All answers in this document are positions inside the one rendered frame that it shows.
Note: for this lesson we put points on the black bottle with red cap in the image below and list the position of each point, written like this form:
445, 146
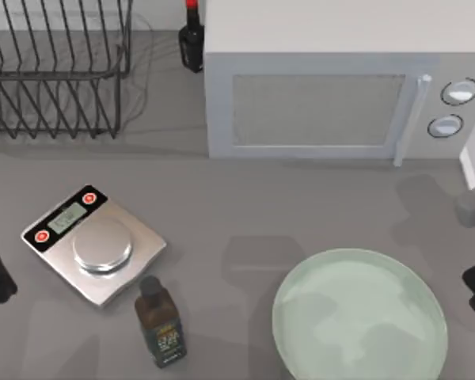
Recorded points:
191, 43

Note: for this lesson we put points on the small microwave knob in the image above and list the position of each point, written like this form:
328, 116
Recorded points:
445, 126

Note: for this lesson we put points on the silver kitchen scale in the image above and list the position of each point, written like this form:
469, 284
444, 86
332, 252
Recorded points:
103, 245

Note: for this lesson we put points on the large microwave knob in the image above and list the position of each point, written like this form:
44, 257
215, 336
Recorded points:
459, 92

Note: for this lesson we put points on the brown bottle with dark label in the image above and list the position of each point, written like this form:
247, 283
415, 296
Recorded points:
160, 320

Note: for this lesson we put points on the pale green plate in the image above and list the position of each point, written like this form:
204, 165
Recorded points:
360, 316

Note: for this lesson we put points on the pale microwave oven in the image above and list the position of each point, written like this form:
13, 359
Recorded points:
301, 35

